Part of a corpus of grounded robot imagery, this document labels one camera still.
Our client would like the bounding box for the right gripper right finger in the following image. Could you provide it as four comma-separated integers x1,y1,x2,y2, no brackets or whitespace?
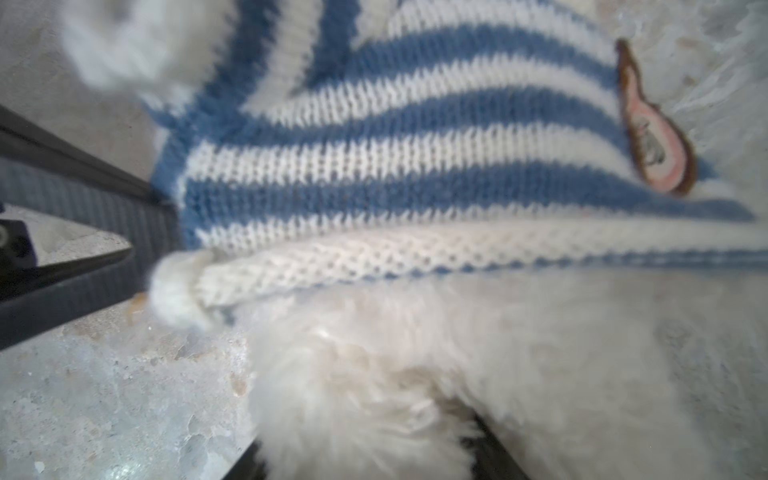
462,415,529,480

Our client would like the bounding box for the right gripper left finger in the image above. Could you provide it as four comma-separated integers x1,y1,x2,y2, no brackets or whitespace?
222,441,267,480

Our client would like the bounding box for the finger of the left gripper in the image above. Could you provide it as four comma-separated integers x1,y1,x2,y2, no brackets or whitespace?
1,108,181,349

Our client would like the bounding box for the white teddy bear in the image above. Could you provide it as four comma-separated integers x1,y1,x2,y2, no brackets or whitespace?
62,1,767,479

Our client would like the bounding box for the blue white striped sweater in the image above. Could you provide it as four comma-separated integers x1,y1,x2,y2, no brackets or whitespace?
150,1,767,309

